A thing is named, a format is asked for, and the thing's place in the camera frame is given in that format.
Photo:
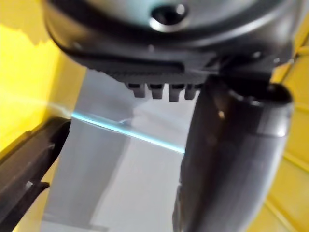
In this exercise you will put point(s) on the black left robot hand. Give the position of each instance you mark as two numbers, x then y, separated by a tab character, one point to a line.
217	157

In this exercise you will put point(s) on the black plastic housing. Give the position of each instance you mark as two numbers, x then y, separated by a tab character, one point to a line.
26	164

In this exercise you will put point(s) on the yellow shelf rack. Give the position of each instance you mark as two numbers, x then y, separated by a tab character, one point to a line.
24	84

